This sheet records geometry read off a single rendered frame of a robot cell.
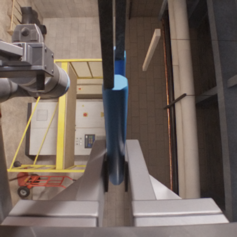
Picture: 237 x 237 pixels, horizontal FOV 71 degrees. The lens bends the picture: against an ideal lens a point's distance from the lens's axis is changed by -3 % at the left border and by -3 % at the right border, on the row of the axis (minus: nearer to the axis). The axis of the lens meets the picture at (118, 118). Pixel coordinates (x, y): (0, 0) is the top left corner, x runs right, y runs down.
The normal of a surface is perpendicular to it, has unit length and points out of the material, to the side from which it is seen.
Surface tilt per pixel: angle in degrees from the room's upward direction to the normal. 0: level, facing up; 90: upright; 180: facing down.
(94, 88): 90
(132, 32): 90
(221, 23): 90
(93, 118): 90
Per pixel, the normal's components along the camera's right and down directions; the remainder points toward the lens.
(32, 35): 0.01, 0.03
